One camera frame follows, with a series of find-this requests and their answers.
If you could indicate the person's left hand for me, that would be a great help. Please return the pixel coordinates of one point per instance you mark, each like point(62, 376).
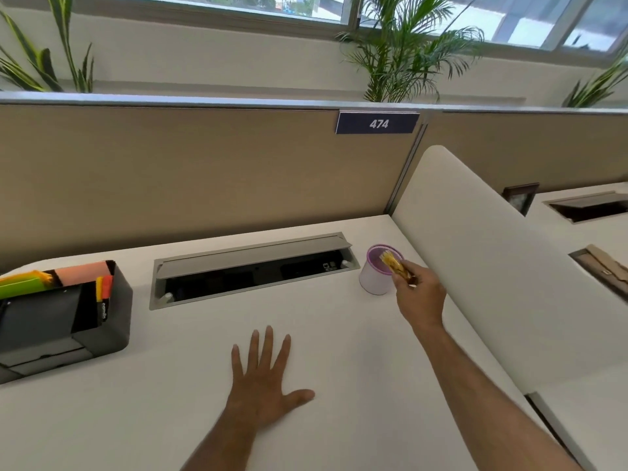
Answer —
point(265, 392)

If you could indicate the person's right hand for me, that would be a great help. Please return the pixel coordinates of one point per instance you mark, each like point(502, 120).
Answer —
point(422, 299)

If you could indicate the person's left middle finger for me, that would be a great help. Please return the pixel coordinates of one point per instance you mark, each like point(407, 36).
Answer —
point(267, 350)

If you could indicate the person's left little finger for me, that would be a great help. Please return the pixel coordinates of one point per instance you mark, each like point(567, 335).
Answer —
point(238, 367)

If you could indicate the person's left thumb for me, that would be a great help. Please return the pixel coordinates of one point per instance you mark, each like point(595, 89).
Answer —
point(301, 399)

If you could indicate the person's right fingers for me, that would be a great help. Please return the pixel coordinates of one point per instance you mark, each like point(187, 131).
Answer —
point(403, 283)

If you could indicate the bundle of yellow pencils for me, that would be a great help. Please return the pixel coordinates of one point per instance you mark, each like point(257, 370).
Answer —
point(392, 262)

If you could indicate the person's left forearm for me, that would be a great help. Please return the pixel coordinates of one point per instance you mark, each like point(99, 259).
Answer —
point(221, 443)

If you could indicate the person's right forearm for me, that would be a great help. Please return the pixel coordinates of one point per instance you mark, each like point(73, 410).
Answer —
point(485, 402)

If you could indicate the white purple-rimmed pen cup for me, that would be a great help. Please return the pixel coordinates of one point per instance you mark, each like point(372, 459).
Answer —
point(373, 282)

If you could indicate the white rounded side divider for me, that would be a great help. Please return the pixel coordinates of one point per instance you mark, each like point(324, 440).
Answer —
point(490, 269)

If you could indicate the black marker with orange cap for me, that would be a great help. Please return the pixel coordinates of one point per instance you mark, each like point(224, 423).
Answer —
point(105, 301)

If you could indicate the yellow highlighter marker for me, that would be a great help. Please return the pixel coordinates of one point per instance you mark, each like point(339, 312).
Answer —
point(98, 289)

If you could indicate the dark blue desk label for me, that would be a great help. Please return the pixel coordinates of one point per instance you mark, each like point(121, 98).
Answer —
point(378, 123)

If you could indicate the pink sticky note pad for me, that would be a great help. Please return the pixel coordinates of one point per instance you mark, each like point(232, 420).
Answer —
point(81, 275)

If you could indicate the beige partition panel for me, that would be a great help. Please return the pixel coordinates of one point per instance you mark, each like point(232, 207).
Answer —
point(196, 176)
point(530, 147)

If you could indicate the black desk organizer tray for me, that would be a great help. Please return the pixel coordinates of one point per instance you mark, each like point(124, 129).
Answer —
point(49, 333)

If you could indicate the brown cardboard piece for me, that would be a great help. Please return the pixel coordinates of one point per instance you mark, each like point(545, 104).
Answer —
point(606, 269)

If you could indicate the green sticky note pad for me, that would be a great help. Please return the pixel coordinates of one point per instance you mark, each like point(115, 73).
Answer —
point(22, 285)

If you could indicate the green palm plant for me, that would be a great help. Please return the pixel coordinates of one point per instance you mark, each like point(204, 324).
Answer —
point(601, 85)
point(402, 48)
point(44, 68)

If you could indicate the white framed window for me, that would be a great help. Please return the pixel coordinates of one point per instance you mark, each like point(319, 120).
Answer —
point(441, 19)

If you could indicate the dark picture frame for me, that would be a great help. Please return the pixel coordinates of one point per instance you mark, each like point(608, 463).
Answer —
point(521, 197)

